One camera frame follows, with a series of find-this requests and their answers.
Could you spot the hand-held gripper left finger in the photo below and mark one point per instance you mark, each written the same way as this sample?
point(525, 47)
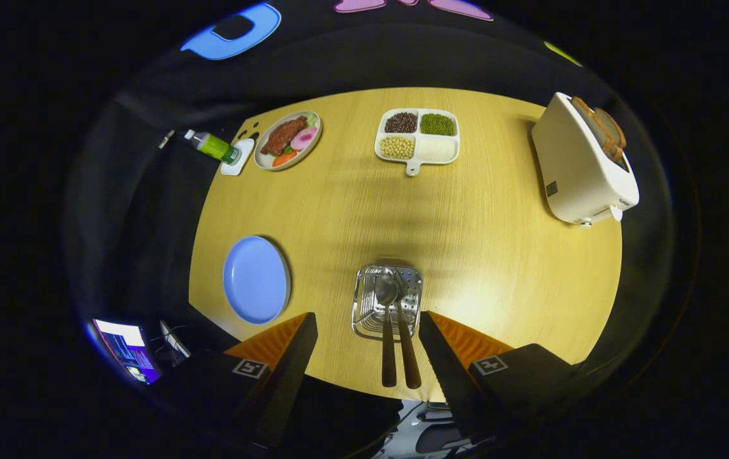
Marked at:
point(287, 370)

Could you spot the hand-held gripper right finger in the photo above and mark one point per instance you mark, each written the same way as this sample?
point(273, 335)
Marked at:
point(444, 370)

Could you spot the blue round plate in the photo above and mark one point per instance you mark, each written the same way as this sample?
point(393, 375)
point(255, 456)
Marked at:
point(256, 280)

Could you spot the white slanted panel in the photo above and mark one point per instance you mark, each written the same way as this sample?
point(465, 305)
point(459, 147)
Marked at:
point(174, 339)

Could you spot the lit computer screen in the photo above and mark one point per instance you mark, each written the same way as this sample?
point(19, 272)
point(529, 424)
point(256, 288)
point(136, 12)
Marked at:
point(125, 347)

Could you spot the white square coaster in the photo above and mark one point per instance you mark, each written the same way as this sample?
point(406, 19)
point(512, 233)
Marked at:
point(240, 162)

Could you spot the white divided tray of beans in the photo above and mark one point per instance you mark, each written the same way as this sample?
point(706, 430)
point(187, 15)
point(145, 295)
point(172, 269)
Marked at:
point(434, 150)

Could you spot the plate of meat and vegetables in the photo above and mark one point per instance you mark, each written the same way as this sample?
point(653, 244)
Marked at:
point(284, 137)

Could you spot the green label drink bottle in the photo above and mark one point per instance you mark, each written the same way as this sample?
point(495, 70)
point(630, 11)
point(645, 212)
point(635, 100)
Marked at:
point(214, 146)

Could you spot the white toaster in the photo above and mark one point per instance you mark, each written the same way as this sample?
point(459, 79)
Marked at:
point(574, 172)

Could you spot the silver cloth clip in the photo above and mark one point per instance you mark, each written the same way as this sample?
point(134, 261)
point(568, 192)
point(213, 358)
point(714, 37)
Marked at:
point(166, 139)

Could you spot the toast bread slice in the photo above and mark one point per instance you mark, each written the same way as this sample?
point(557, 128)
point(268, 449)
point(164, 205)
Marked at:
point(613, 131)
point(590, 124)

